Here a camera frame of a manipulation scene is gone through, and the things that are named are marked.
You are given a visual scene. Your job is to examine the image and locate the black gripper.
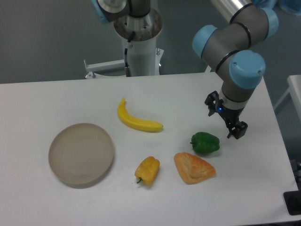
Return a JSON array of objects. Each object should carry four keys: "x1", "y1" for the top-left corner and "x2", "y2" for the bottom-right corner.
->
[{"x1": 205, "y1": 91, "x2": 248, "y2": 139}]

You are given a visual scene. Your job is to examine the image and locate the yellow bell pepper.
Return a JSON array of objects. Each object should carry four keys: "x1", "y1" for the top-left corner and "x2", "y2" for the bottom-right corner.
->
[{"x1": 135, "y1": 156, "x2": 160, "y2": 186}]

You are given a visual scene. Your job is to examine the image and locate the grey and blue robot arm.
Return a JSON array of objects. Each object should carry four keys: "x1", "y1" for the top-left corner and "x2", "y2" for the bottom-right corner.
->
[{"x1": 92, "y1": 0, "x2": 278, "y2": 139}]

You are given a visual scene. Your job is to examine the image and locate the green bell pepper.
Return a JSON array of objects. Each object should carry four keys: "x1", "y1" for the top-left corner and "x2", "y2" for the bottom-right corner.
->
[{"x1": 190, "y1": 132, "x2": 220, "y2": 154}]

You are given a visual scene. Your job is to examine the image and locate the orange triangular pastry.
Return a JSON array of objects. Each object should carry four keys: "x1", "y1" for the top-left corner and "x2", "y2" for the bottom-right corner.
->
[{"x1": 174, "y1": 152, "x2": 216, "y2": 185}]

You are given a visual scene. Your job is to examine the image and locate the white side table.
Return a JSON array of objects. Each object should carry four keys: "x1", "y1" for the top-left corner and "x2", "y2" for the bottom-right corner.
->
[{"x1": 273, "y1": 74, "x2": 301, "y2": 113}]

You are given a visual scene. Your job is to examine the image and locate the yellow banana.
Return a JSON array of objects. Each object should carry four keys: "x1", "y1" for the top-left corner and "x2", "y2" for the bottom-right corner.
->
[{"x1": 117, "y1": 97, "x2": 163, "y2": 132}]

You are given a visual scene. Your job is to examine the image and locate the black device at edge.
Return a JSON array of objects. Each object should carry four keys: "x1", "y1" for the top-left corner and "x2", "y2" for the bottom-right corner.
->
[{"x1": 283, "y1": 191, "x2": 301, "y2": 216}]

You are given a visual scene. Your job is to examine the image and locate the blue plastic bags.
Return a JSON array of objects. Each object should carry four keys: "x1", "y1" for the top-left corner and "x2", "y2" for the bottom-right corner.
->
[{"x1": 251, "y1": 0, "x2": 301, "y2": 16}]

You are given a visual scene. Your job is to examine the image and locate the beige round plate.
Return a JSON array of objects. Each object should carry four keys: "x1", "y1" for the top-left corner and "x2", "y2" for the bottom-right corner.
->
[{"x1": 48, "y1": 123, "x2": 115, "y2": 189}]

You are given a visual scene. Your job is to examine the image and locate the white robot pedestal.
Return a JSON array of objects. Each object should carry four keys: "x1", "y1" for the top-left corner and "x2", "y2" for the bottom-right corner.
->
[{"x1": 84, "y1": 8, "x2": 164, "y2": 79}]

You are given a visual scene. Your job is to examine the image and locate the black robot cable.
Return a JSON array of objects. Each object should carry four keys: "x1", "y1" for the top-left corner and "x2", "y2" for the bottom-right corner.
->
[{"x1": 124, "y1": 31, "x2": 136, "y2": 77}]

